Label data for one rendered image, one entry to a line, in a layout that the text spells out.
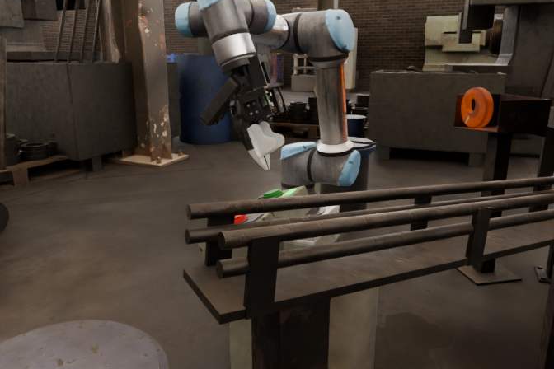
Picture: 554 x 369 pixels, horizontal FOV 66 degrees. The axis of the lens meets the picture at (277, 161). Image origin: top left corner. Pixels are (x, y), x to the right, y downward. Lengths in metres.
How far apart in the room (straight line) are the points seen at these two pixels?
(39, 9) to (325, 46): 4.93
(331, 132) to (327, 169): 0.12
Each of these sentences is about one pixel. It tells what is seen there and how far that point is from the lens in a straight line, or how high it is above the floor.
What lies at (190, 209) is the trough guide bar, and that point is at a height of 0.76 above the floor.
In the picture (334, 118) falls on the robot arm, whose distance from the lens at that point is 1.29.
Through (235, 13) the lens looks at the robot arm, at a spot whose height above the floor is 0.94.
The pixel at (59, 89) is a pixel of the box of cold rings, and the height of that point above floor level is 0.64.
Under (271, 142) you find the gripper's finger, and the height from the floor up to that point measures 0.71.
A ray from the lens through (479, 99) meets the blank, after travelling 1.82.
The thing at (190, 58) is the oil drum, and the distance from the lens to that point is 4.34.
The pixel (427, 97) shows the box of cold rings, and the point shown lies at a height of 0.55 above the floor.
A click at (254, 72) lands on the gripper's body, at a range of 0.80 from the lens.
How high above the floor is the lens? 0.87
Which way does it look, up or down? 14 degrees down
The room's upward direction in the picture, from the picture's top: straight up
